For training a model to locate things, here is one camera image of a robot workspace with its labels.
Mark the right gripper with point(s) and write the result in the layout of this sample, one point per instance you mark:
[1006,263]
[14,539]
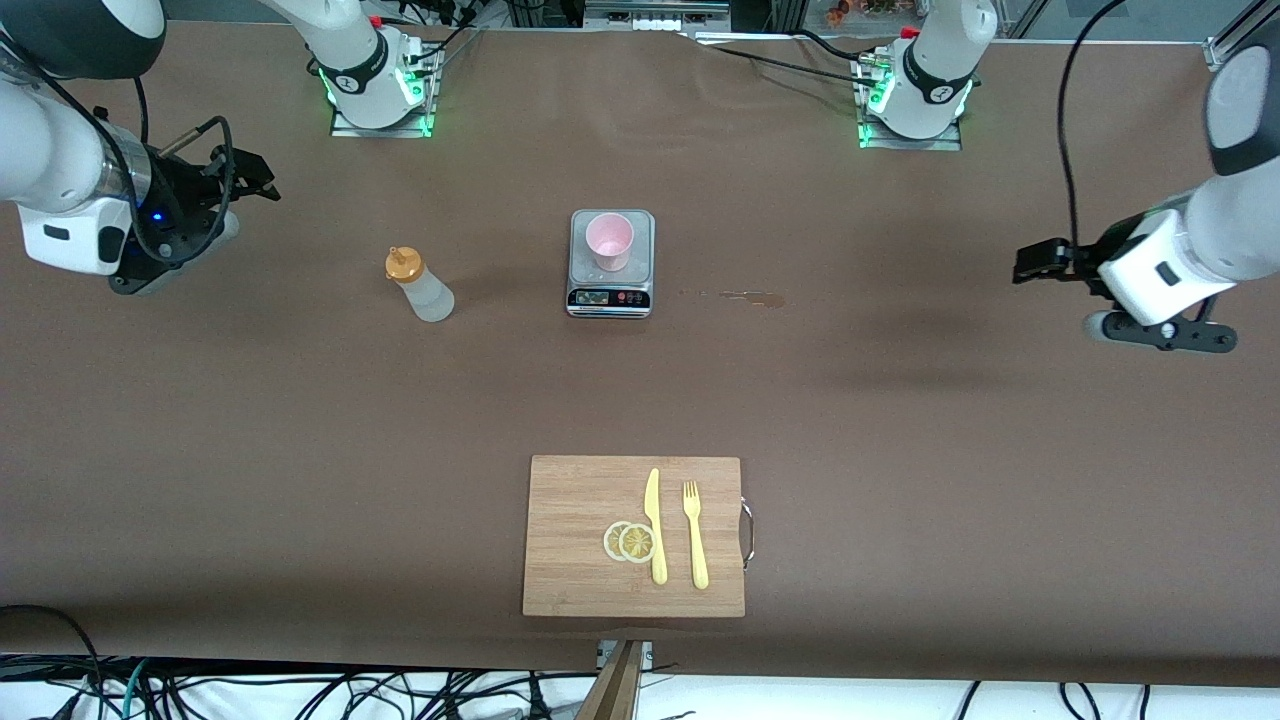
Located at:
[186,195]

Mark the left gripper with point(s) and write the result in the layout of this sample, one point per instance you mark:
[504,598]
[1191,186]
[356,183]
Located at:
[1084,262]

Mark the squeeze bottle with orange cap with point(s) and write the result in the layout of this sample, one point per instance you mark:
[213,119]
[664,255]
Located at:
[425,290]

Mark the pink paper cup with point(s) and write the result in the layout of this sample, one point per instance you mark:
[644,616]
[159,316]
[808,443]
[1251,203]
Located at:
[609,240]

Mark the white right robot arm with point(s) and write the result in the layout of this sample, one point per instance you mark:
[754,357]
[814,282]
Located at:
[60,150]

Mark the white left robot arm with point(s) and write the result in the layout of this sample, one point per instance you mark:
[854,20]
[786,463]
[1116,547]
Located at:
[940,80]

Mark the silver digital kitchen scale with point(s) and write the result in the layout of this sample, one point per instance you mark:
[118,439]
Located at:
[610,295]

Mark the yellow plastic fork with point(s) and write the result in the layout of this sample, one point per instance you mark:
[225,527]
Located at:
[696,545]

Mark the wooden cutting board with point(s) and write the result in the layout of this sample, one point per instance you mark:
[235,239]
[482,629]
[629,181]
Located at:
[580,500]

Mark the yellow plastic knife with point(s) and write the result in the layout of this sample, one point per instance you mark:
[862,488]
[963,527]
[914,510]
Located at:
[655,520]

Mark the lemon slice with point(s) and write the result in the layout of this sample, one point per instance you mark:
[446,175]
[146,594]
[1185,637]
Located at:
[637,543]
[610,541]

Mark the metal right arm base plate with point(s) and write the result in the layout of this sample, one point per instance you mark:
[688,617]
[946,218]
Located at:
[380,131]

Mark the aluminium frame profile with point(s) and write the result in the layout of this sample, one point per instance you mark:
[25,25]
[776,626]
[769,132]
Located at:
[1235,35]

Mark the wooden post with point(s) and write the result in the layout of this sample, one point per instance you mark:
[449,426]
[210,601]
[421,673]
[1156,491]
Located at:
[615,690]

